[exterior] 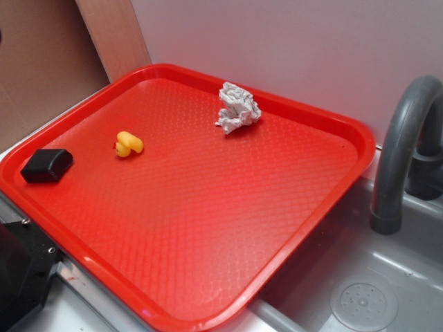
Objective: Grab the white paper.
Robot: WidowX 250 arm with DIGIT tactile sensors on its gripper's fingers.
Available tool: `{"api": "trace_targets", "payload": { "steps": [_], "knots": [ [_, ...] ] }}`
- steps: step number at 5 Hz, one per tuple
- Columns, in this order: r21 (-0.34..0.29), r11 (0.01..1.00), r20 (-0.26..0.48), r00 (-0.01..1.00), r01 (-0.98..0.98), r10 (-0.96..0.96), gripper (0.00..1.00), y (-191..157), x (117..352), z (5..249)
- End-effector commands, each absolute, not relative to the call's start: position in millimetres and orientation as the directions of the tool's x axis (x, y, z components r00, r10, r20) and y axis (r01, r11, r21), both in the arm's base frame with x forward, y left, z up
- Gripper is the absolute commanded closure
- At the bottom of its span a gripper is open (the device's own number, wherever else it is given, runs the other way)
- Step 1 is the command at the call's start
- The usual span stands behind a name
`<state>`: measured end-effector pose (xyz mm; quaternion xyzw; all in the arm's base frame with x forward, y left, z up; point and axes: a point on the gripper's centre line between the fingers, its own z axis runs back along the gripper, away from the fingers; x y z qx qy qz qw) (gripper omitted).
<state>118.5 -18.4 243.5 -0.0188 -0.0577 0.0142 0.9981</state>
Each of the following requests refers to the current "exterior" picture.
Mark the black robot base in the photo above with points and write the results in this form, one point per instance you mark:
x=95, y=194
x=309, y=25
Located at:
x=29, y=260

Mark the yellow rubber duck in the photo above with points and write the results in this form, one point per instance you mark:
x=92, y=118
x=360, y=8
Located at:
x=126, y=143

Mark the crumpled white paper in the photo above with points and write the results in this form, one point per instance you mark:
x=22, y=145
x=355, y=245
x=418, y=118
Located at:
x=240, y=109

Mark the grey toy faucet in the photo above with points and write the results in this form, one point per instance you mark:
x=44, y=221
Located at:
x=411, y=156

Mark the red plastic tray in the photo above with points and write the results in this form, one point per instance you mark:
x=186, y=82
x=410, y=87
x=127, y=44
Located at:
x=187, y=232

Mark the brown cardboard panel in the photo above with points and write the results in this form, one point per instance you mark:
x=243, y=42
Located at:
x=48, y=65

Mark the wooden corner post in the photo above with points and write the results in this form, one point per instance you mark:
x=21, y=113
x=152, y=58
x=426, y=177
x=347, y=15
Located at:
x=116, y=34

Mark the grey plastic sink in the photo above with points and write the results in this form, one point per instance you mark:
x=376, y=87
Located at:
x=347, y=277

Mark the black rectangular block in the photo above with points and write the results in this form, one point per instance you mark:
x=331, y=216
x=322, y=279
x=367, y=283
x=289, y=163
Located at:
x=47, y=166

